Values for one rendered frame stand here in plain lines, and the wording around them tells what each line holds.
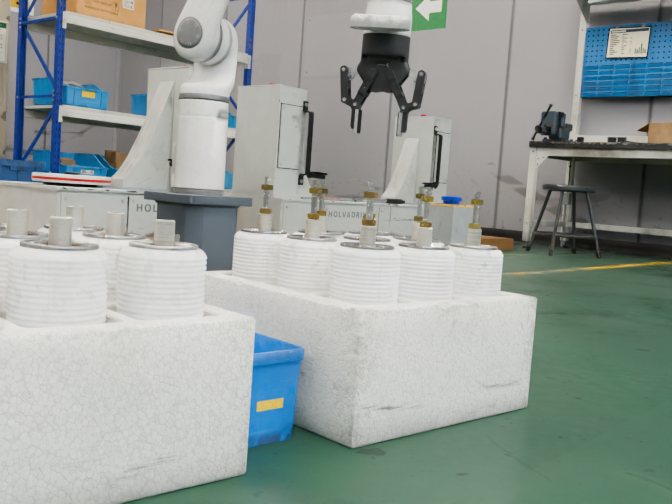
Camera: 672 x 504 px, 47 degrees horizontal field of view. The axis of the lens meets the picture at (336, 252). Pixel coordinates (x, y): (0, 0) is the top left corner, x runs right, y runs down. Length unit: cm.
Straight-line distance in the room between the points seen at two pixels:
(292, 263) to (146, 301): 34
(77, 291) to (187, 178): 68
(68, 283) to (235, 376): 21
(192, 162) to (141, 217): 176
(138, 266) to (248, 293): 34
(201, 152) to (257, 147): 240
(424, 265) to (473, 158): 576
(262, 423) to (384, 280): 24
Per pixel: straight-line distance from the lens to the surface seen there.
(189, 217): 142
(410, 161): 475
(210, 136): 144
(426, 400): 111
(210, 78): 149
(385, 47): 124
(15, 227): 93
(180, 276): 85
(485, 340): 119
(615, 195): 630
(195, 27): 145
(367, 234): 107
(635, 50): 623
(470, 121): 692
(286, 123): 378
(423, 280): 112
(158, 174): 343
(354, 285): 104
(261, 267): 122
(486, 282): 122
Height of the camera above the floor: 33
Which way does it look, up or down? 5 degrees down
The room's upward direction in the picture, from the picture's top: 4 degrees clockwise
